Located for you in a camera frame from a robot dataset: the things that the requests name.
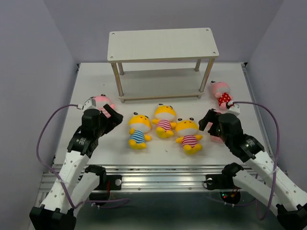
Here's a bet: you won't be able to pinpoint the pink toy orange stripes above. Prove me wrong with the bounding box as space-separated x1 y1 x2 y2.
208 122 223 143

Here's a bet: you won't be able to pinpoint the yellow toy blue stripes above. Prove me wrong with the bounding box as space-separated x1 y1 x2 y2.
128 112 152 150

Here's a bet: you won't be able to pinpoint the yellow toy pink stripes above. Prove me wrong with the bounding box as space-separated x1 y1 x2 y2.
175 117 203 155
152 103 177 138

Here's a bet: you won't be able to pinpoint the pink toy red polka-dot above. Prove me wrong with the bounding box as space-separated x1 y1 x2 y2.
210 81 233 110

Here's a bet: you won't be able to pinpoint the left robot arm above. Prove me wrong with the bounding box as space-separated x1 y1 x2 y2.
29 104 123 230

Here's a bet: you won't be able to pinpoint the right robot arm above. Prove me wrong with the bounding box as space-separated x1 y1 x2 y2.
199 109 307 230

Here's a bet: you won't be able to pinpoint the white two-tier shelf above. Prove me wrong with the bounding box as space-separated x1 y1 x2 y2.
107 28 219 103

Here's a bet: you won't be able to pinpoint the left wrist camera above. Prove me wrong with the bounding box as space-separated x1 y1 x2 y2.
83 97 97 111

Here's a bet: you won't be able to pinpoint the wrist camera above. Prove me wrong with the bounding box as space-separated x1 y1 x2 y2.
83 97 97 111
226 103 240 116

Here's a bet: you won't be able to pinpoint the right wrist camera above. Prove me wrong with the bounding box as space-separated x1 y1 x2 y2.
226 103 240 116

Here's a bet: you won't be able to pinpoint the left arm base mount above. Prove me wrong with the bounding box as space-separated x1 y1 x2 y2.
84 165 122 201

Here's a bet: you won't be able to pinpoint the aluminium rail frame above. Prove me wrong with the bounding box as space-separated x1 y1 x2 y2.
39 164 288 194

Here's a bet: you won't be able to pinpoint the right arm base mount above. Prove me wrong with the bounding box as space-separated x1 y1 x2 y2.
202 174 241 206

